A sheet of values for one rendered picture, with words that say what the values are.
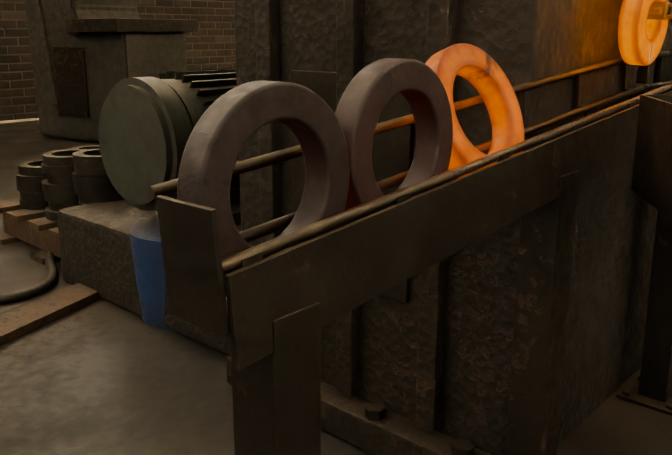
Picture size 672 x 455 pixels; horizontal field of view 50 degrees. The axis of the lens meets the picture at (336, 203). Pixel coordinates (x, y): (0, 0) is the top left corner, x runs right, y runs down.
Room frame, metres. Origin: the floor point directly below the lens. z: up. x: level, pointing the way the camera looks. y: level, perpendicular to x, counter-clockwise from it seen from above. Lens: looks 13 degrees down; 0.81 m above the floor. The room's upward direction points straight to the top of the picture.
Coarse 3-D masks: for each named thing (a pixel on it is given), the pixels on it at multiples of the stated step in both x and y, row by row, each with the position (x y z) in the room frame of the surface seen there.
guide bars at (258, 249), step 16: (608, 112) 1.11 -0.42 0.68; (560, 128) 1.00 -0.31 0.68; (576, 128) 1.03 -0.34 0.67; (528, 144) 0.92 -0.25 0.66; (480, 160) 0.84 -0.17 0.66; (496, 160) 0.86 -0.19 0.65; (448, 176) 0.78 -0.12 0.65; (400, 192) 0.72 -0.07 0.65; (416, 192) 0.74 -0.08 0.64; (352, 208) 0.67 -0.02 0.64; (368, 208) 0.68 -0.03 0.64; (320, 224) 0.63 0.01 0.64; (336, 224) 0.64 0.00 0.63; (272, 240) 0.59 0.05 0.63; (288, 240) 0.60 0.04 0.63; (304, 240) 0.61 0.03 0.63; (240, 256) 0.56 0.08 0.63; (256, 256) 0.57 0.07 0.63; (224, 272) 0.55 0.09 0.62
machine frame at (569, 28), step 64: (256, 0) 1.50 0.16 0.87; (320, 0) 1.42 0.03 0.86; (384, 0) 1.32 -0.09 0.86; (448, 0) 1.20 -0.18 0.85; (512, 0) 1.15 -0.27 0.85; (576, 0) 1.23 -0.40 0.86; (256, 64) 1.55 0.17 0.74; (320, 64) 1.42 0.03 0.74; (512, 64) 1.15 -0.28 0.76; (576, 64) 1.25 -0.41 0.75; (256, 192) 1.55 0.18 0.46; (384, 192) 1.30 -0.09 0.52; (512, 256) 1.14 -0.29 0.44; (576, 256) 1.30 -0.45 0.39; (640, 256) 1.56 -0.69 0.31; (384, 320) 1.31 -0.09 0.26; (448, 320) 1.22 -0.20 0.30; (512, 320) 1.13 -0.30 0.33; (576, 320) 1.31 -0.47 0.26; (640, 320) 1.60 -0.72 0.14; (384, 384) 1.31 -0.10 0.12; (448, 384) 1.21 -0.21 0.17; (576, 384) 1.33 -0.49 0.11; (384, 448) 1.23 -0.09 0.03; (448, 448) 1.17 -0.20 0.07
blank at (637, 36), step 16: (624, 0) 1.25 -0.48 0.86; (640, 0) 1.23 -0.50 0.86; (656, 0) 1.28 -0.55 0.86; (624, 16) 1.24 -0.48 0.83; (640, 16) 1.23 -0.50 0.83; (624, 32) 1.24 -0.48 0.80; (640, 32) 1.24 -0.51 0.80; (656, 32) 1.30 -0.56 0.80; (624, 48) 1.25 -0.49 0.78; (640, 48) 1.25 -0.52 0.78; (656, 48) 1.31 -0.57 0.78; (640, 64) 1.27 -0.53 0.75
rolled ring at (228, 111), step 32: (224, 96) 0.61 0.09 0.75; (256, 96) 0.60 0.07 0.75; (288, 96) 0.63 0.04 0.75; (224, 128) 0.58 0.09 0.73; (256, 128) 0.60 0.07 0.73; (320, 128) 0.66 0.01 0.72; (192, 160) 0.57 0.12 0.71; (224, 160) 0.57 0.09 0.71; (320, 160) 0.67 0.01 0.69; (192, 192) 0.56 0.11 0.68; (224, 192) 0.57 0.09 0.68; (320, 192) 0.67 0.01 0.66; (224, 224) 0.57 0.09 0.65; (224, 256) 0.57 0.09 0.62
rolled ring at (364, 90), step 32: (384, 64) 0.74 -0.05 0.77; (416, 64) 0.77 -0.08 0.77; (352, 96) 0.72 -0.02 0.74; (384, 96) 0.73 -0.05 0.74; (416, 96) 0.79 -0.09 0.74; (352, 128) 0.70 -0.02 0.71; (416, 128) 0.82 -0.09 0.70; (448, 128) 0.82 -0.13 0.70; (352, 160) 0.69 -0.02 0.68; (416, 160) 0.82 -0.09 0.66; (448, 160) 0.82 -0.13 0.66; (352, 192) 0.70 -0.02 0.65
